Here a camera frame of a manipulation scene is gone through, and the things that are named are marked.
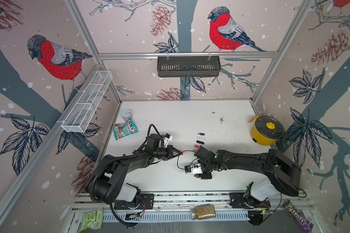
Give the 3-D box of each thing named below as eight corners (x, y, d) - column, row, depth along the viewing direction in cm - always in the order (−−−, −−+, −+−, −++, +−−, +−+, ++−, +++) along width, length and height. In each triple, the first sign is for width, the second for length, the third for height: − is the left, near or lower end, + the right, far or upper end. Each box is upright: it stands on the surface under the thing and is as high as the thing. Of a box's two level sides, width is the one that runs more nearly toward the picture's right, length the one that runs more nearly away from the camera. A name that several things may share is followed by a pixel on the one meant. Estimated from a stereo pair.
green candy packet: (116, 140, 100) (114, 137, 97) (113, 127, 107) (111, 124, 104) (138, 132, 104) (137, 129, 101) (135, 120, 111) (133, 117, 108)
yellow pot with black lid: (252, 147, 96) (261, 136, 85) (244, 125, 107) (251, 113, 96) (278, 147, 95) (290, 136, 85) (267, 125, 107) (277, 113, 96)
